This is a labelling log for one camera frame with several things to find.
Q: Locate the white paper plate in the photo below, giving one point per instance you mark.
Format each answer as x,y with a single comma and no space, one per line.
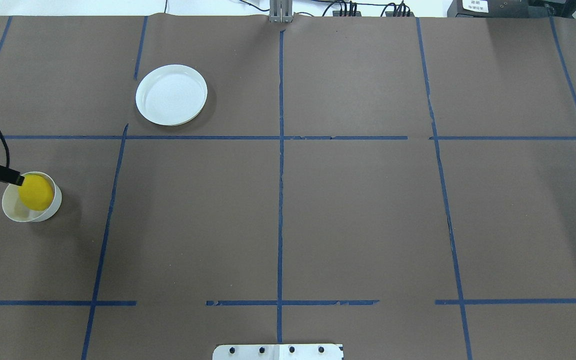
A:
171,95

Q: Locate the black box with label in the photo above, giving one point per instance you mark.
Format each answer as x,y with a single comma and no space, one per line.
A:
519,9

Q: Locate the white paper bowl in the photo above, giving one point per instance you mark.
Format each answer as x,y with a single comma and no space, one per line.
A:
14,209

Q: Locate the black power strip plugs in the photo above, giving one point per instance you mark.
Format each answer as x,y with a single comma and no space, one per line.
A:
352,9

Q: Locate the grey camera stand post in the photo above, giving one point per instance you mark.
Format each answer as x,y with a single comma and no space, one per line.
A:
281,11

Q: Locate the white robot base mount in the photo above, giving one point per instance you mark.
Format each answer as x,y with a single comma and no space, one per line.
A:
299,351

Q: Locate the yellow lemon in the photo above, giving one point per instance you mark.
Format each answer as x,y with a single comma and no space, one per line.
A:
36,192

